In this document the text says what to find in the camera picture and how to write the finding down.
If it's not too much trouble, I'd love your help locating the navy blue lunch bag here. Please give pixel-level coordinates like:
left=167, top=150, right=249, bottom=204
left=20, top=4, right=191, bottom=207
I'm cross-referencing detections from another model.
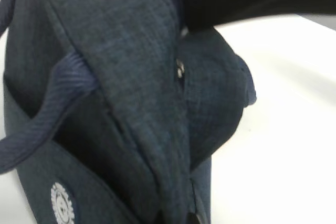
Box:
left=1, top=0, right=256, bottom=223

